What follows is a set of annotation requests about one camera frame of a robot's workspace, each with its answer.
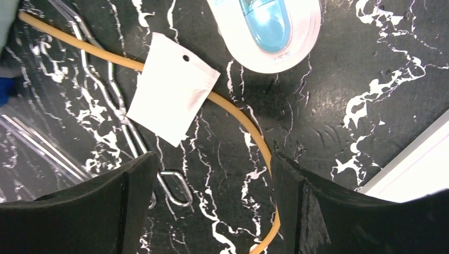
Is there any white plastic bin lid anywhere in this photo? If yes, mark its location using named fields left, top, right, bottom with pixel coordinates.
left=359, top=112, right=448, bottom=203

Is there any teal plastic bin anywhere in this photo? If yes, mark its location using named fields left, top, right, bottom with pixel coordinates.
left=1, top=0, right=20, bottom=78

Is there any blue-handled syringe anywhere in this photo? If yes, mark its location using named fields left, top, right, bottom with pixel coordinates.
left=1, top=77, right=93, bottom=184

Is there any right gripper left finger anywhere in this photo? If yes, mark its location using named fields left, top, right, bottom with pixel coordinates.
left=1, top=152, right=158, bottom=253

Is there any white paper packet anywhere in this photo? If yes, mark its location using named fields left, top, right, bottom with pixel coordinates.
left=127, top=32, right=220, bottom=147

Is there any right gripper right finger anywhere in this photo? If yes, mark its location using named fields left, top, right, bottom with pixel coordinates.
left=271, top=152, right=448, bottom=253

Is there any amber rubber tubing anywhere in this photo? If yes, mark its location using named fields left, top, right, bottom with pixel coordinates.
left=17, top=11, right=281, bottom=254

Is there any blue tool in blister pack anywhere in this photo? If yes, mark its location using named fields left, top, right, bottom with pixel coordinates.
left=208, top=0, right=321, bottom=74

